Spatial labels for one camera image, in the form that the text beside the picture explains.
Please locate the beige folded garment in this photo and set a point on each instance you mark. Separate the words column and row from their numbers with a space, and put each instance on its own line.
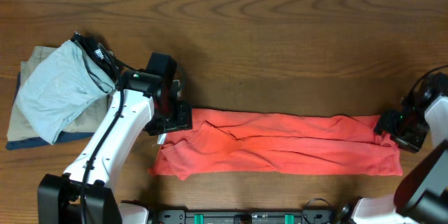
column 39, row 54

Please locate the light grey folded shirt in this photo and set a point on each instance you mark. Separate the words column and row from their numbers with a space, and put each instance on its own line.
column 66, row 92

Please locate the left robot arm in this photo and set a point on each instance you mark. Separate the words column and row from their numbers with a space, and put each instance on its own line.
column 147, row 99

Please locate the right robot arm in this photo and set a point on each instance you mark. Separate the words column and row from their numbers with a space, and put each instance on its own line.
column 421, row 197

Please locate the red soccer t-shirt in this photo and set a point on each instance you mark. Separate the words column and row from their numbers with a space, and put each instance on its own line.
column 230, row 141

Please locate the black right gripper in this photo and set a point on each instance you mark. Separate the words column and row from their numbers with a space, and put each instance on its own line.
column 385, row 123

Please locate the black folded garment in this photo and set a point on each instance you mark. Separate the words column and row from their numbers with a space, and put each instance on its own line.
column 98, row 54

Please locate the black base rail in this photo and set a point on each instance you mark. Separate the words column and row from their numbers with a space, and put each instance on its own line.
column 241, row 217

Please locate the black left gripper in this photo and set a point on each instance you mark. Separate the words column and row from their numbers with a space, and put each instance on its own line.
column 184, row 121

